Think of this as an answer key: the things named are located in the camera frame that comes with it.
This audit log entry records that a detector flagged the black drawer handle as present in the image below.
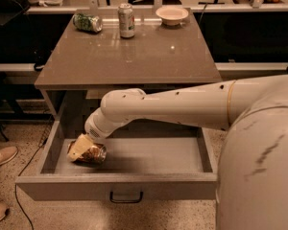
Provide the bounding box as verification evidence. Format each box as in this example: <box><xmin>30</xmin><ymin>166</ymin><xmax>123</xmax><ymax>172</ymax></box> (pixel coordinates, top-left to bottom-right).
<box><xmin>109</xmin><ymin>192</ymin><xmax>144</xmax><ymax>204</ymax></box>

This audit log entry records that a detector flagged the green soda can lying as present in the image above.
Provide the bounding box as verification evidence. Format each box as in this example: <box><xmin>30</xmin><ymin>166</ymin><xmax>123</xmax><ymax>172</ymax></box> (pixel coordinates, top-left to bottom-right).
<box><xmin>72</xmin><ymin>13</ymin><xmax>103</xmax><ymax>33</ymax></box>

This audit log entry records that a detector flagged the grey cabinet counter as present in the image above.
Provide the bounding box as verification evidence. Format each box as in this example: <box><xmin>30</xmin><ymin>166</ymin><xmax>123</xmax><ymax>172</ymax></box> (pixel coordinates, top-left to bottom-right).
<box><xmin>35</xmin><ymin>8</ymin><xmax>222</xmax><ymax>114</ymax></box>

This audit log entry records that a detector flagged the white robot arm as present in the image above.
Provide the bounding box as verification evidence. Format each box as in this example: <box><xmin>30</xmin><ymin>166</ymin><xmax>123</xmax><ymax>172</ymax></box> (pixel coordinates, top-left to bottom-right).
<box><xmin>67</xmin><ymin>75</ymin><xmax>288</xmax><ymax>230</ymax></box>

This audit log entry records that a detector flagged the white bowl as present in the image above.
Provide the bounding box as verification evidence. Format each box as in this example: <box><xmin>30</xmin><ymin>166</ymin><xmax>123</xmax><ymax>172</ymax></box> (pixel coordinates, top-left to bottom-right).
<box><xmin>156</xmin><ymin>6</ymin><xmax>189</xmax><ymax>26</ymax></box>

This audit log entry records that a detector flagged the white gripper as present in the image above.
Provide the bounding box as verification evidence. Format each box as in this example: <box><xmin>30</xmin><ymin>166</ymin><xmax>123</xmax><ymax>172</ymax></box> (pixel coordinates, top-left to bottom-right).
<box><xmin>67</xmin><ymin>108</ymin><xmax>119</xmax><ymax>162</ymax></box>

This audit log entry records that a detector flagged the open grey top drawer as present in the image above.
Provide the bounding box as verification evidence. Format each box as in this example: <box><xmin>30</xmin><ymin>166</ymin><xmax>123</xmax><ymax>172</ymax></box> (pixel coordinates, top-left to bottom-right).
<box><xmin>15</xmin><ymin>89</ymin><xmax>219</xmax><ymax>202</ymax></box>

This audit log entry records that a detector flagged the black floor cable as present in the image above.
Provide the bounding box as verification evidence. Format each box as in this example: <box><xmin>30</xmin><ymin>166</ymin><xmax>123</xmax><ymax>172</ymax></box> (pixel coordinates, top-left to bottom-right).
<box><xmin>14</xmin><ymin>137</ymin><xmax>49</xmax><ymax>230</ymax></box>

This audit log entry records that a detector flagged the upright white green can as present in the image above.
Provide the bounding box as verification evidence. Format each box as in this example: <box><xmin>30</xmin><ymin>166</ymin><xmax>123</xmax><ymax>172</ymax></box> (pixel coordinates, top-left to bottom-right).
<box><xmin>118</xmin><ymin>3</ymin><xmax>135</xmax><ymax>38</ymax></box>

